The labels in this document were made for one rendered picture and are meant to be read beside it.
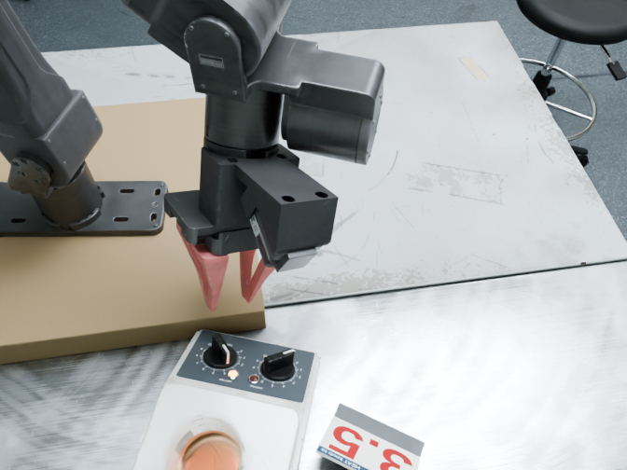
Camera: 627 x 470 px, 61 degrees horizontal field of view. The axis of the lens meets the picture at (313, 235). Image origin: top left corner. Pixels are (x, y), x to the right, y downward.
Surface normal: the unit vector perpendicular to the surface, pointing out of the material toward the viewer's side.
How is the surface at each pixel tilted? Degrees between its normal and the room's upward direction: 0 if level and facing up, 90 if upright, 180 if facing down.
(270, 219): 72
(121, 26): 0
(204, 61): 90
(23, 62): 80
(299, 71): 2
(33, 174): 90
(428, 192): 0
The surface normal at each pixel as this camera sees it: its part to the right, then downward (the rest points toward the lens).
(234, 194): 0.51, 0.46
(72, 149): 0.96, 0.15
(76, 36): 0.04, -0.56
